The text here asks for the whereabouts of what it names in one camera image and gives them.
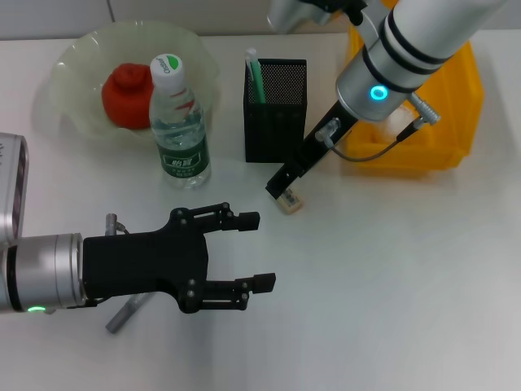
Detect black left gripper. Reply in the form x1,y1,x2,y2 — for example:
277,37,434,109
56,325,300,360
81,201,278,314

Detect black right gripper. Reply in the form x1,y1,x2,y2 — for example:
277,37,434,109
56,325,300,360
265,99,360,201

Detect beige eraser with barcode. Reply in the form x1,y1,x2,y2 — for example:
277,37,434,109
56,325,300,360
276,187,306,215

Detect clear green-label water bottle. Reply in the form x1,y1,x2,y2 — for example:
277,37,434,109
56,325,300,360
148,52,212,191

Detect mint green pen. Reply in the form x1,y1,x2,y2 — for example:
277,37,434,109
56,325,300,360
244,47,268,105

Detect white paper ball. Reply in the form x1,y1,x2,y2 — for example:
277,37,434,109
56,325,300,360
376,106,417,143

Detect grey metallic pen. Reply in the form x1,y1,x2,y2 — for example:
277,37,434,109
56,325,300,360
104,292,155,334

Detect red-orange knitted toy orange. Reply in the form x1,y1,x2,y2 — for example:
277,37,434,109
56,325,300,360
101,63,158,130

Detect black mesh pen holder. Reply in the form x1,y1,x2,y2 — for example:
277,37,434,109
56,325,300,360
243,58,308,165

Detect pale green glass fruit plate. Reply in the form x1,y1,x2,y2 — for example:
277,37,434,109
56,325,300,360
48,20,223,156

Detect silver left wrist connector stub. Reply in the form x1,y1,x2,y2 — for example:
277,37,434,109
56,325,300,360
104,213,130,237

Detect yellow plastic bin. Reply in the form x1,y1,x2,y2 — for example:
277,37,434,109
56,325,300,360
339,24,485,178

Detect right wrist cable with plug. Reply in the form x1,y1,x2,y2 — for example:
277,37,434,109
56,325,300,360
315,91,444,164

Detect wrist cable with plug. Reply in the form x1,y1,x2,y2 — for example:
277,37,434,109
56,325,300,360
64,297,110,310
315,91,444,164

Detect left wrist cable with plug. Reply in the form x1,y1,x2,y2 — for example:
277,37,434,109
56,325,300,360
64,297,110,310

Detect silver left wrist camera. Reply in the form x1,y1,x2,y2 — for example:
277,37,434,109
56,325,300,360
0,132,30,247

